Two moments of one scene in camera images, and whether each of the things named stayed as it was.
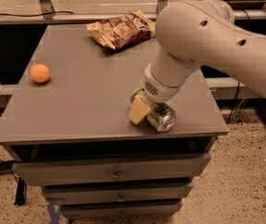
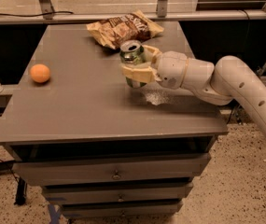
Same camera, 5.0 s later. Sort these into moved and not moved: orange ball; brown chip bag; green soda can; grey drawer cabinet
Moved: green soda can
Not moved: orange ball; brown chip bag; grey drawer cabinet
